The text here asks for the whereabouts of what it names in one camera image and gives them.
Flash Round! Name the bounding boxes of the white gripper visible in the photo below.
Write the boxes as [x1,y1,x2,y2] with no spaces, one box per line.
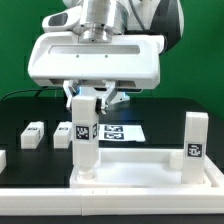
[28,32,164,114]

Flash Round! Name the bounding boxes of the white desk top tray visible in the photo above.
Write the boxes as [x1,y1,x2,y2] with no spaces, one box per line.
[70,148,224,189]

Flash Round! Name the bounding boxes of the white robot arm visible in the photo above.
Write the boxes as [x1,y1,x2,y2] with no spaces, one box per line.
[28,0,184,112]

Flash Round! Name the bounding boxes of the fiducial marker sheet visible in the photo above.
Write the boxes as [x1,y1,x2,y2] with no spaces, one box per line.
[99,124,145,142]

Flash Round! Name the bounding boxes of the white left fence block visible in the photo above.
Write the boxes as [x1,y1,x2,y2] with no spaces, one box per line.
[0,150,7,174]

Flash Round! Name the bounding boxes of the white front fence bar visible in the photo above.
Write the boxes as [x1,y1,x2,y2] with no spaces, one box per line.
[0,188,224,216]

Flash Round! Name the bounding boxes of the black cable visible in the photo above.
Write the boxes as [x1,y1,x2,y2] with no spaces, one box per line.
[0,85,66,103]

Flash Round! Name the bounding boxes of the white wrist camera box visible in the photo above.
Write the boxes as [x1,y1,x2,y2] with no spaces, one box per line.
[42,6,82,33]

